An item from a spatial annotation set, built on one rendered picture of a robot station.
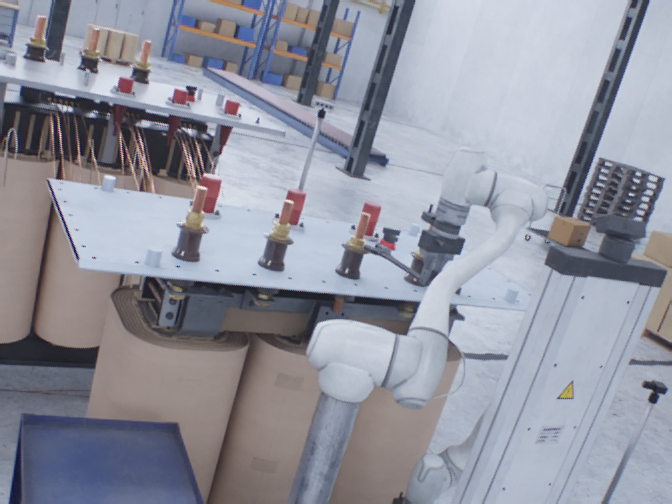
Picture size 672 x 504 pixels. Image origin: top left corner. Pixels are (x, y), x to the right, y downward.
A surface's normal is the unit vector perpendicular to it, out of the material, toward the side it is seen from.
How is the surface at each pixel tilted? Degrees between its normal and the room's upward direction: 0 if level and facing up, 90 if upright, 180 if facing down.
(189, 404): 90
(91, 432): 0
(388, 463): 90
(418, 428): 90
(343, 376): 91
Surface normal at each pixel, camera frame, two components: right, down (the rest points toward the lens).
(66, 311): 0.12, 0.32
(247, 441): -0.34, 0.18
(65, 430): 0.28, -0.92
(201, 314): 0.44, 0.37
